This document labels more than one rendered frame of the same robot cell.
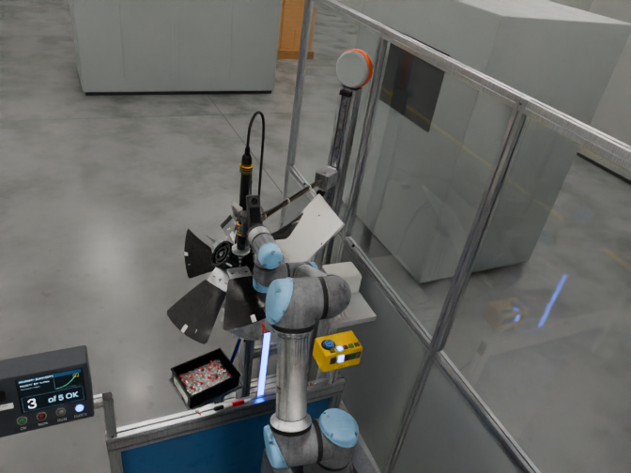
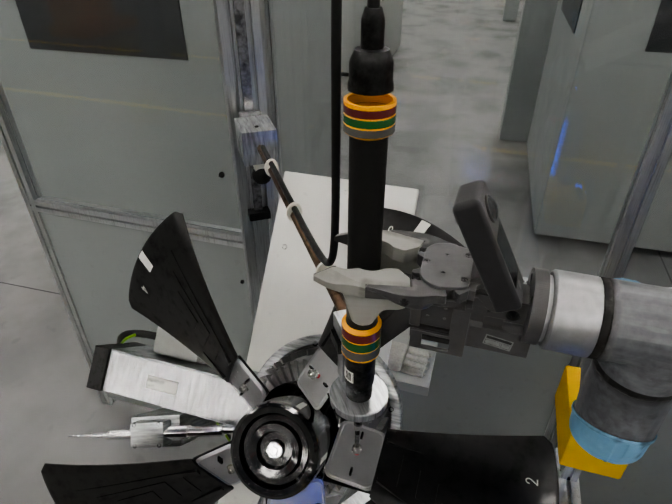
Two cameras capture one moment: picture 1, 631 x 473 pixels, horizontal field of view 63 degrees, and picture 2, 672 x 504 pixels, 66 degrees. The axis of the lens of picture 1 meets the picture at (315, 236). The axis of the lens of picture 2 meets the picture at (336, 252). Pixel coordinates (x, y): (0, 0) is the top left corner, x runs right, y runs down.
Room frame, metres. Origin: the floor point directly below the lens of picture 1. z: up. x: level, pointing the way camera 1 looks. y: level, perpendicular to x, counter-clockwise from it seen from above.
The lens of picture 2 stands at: (1.34, 0.59, 1.79)
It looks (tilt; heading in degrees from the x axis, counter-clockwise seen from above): 34 degrees down; 315
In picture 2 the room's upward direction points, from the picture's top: straight up
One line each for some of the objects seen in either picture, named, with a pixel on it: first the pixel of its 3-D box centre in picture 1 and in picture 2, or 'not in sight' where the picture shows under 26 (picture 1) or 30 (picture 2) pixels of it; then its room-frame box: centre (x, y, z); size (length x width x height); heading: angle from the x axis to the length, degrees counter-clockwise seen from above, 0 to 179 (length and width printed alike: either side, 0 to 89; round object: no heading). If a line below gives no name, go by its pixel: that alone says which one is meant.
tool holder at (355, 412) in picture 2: (242, 238); (356, 364); (1.62, 0.27, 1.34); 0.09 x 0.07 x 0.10; 153
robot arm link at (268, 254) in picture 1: (267, 251); (657, 331); (1.38, 0.15, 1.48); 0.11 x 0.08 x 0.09; 28
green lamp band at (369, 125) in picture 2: not in sight; (369, 116); (1.61, 0.28, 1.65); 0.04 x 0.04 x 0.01
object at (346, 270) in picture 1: (338, 277); not in sight; (2.05, -0.15, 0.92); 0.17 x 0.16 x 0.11; 118
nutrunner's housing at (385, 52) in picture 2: (243, 205); (363, 261); (1.61, 0.28, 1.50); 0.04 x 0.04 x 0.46
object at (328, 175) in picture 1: (327, 177); (255, 138); (2.17, -0.01, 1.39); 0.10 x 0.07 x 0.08; 153
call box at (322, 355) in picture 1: (337, 352); (590, 421); (1.43, -0.15, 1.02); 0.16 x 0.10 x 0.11; 118
